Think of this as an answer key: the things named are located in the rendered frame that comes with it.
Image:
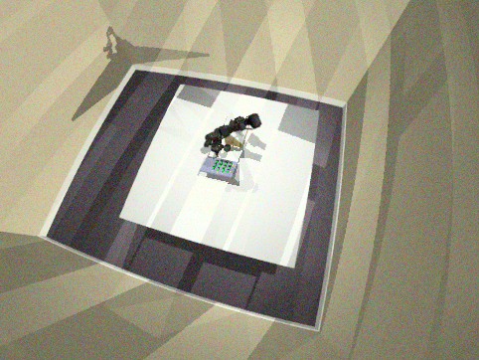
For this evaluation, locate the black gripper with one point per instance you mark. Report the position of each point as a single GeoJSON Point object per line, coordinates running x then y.
{"type": "Point", "coordinates": [226, 147]}

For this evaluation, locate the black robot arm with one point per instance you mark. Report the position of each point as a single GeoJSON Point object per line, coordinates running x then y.
{"type": "Point", "coordinates": [240, 123]}

